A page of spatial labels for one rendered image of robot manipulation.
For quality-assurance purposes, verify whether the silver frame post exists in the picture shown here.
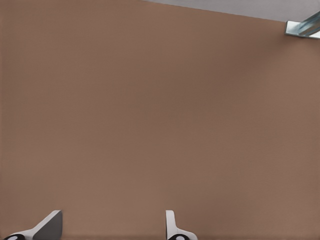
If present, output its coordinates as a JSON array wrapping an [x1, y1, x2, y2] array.
[[284, 10, 320, 40]]

